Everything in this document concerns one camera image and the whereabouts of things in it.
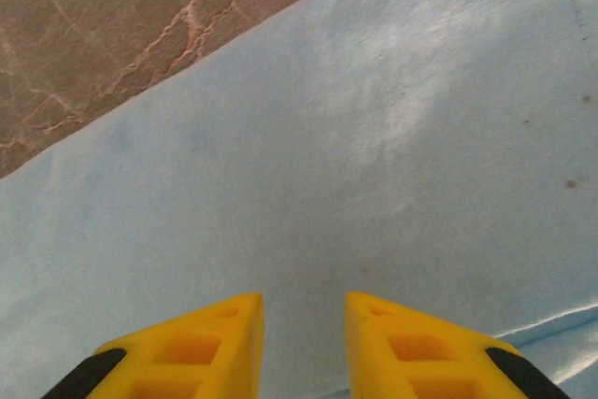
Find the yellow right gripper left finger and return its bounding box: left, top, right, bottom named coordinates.
left=39, top=292, right=265, bottom=399

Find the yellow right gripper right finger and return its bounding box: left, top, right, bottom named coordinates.
left=344, top=291, right=574, bottom=399

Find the light blue star-print t-shirt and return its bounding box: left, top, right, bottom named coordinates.
left=0, top=0, right=598, bottom=399

